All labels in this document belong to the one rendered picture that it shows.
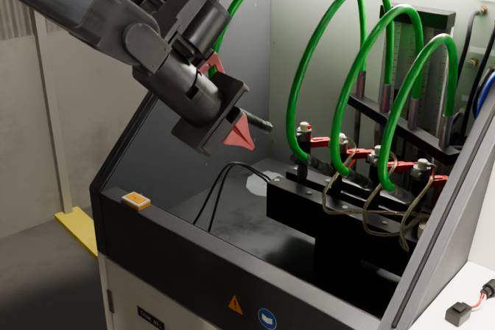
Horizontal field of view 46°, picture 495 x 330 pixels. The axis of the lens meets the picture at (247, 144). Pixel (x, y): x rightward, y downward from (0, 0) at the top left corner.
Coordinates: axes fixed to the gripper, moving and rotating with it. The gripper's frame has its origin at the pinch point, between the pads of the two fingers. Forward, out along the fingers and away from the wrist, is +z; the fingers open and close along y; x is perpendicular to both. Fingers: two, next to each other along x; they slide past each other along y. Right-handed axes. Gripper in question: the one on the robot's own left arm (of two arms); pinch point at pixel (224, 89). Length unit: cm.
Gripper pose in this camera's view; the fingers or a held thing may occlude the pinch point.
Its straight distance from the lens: 100.9
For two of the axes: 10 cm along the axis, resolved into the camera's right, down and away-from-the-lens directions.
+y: -3.2, -2.1, 9.2
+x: -6.3, 7.7, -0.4
